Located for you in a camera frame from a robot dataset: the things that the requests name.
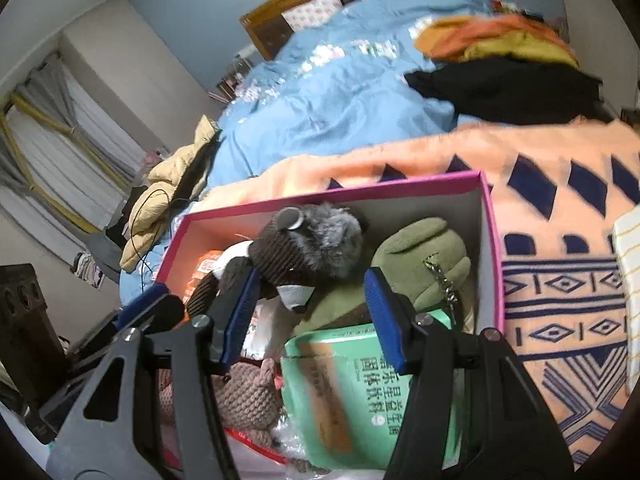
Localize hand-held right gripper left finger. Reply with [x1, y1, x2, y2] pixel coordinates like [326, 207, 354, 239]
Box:
[47, 266, 263, 480]

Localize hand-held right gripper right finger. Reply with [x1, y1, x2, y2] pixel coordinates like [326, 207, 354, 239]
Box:
[364, 266, 576, 480]

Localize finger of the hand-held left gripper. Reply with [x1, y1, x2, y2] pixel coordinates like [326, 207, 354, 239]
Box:
[117, 282, 186, 335]

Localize brown raccoon plush toy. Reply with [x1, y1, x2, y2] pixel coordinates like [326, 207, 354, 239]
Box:
[187, 202, 371, 317]

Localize pink cardboard box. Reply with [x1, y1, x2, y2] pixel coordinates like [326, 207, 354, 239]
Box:
[152, 170, 506, 471]

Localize orange snack packet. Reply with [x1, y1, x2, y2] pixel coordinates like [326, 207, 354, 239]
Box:
[182, 250, 227, 307]

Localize green plush toy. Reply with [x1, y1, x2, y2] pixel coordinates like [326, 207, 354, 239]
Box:
[295, 217, 473, 337]

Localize striped grey cloth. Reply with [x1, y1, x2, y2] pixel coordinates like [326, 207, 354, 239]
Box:
[74, 251, 107, 289]

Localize black cloth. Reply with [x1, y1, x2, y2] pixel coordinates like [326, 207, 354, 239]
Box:
[105, 185, 146, 256]

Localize brown knitted toy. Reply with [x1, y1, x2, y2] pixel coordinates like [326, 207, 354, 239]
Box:
[160, 357, 286, 448]

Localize green drink packet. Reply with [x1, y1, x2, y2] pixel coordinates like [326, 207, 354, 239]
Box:
[280, 310, 466, 471]

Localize beige padded jacket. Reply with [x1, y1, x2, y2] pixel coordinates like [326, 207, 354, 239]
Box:
[120, 115, 221, 273]

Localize grey curtain with yellow ties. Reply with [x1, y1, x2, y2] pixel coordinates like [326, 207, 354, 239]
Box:
[0, 50, 151, 266]

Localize orange patterned blanket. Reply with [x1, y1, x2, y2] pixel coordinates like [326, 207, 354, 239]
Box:
[200, 117, 640, 471]

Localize blue floral duvet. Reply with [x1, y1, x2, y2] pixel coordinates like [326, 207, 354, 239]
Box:
[120, 0, 496, 306]

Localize white yellow striped cloth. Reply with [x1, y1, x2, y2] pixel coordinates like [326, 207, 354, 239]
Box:
[612, 207, 640, 396]

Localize black garment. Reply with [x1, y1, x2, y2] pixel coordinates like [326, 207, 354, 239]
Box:
[404, 57, 613, 126]

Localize wooden headboard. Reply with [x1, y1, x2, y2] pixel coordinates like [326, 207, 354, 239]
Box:
[240, 0, 481, 61]

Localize orange garment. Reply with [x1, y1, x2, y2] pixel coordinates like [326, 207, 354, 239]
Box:
[415, 14, 566, 61]

